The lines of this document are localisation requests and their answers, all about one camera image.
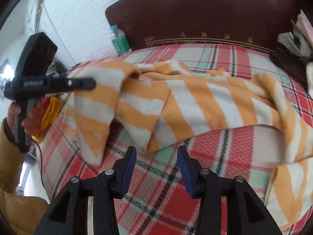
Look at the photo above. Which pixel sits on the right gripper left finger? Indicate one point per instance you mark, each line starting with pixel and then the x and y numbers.
pixel 67 213

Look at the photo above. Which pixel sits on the left forearm tan sleeve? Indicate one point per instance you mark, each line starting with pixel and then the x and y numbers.
pixel 23 213

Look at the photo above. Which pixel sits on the left hand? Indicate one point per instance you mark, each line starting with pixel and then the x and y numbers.
pixel 32 123

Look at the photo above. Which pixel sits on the green label water bottle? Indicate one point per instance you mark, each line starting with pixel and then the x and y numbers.
pixel 119 41

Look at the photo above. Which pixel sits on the cream white garment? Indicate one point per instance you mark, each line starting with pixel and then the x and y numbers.
pixel 309 75

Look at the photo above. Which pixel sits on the yellow garment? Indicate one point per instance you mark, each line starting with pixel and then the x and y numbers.
pixel 51 111

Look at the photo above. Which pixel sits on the dark brown garment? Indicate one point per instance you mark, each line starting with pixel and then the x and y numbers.
pixel 292 66

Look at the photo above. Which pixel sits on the dark brown headboard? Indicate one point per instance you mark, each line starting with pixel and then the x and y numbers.
pixel 253 24

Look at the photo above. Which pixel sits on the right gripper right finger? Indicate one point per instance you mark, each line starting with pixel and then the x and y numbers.
pixel 246 213

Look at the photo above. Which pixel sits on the red plaid bed blanket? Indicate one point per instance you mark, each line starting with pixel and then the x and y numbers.
pixel 157 201

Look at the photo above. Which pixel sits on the pink garment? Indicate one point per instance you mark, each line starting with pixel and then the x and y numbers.
pixel 305 27

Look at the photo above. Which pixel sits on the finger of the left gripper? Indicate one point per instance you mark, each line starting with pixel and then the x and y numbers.
pixel 71 84

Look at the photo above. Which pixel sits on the orange white striped shirt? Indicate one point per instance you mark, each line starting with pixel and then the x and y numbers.
pixel 163 103

